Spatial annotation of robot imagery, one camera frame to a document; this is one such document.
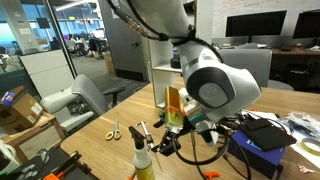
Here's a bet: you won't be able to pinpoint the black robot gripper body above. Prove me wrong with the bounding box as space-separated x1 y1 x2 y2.
159 118 195 156

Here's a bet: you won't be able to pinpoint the spray bottle with black trigger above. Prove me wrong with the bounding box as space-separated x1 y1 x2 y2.
129 126 155 180

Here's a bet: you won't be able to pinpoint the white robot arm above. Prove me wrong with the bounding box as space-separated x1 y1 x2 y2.
106 0 261 146

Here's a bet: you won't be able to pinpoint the white wooden shelf unit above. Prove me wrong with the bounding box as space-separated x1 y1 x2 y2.
139 0 217 107

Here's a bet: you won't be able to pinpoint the metal digital caliper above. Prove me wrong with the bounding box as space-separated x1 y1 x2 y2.
136 121 162 172

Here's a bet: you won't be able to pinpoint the orange plastic clamp piece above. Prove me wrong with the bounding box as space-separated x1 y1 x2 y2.
203 172 220 180

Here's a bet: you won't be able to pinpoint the blue cardboard box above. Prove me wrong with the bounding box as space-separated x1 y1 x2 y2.
227 131 284 180

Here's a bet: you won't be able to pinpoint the grey white office chair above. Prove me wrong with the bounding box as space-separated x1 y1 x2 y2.
39 73 127 133

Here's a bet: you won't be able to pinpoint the black pouch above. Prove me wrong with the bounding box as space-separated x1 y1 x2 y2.
239 120 297 151

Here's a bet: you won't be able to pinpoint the black orange tool case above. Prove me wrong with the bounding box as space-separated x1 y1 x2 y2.
0 148 98 180

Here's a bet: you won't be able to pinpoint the grey office chair back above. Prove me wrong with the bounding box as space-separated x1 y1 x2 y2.
218 48 295 92

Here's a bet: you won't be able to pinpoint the clear plastic bag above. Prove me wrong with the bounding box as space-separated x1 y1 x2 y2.
285 112 320 138

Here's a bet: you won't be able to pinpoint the yellow tape roll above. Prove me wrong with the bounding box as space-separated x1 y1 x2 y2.
300 138 320 156

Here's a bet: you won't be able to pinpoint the left black computer monitor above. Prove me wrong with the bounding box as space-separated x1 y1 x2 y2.
225 10 287 43

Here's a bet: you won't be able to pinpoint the black computer monitor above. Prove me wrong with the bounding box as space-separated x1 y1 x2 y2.
293 11 320 39
225 10 287 43

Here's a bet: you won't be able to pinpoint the brown cardboard box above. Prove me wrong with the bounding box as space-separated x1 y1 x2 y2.
0 86 44 134

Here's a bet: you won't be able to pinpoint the right black computer monitor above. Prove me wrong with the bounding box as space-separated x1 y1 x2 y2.
293 11 320 39

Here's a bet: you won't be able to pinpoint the orange handled long tool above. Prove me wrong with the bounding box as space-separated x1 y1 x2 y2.
127 171 136 180

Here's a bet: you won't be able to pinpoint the yellow handled scissors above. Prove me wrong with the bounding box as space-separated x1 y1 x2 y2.
105 120 122 140

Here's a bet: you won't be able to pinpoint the tangled black cables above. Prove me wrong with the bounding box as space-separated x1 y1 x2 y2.
219 113 251 134

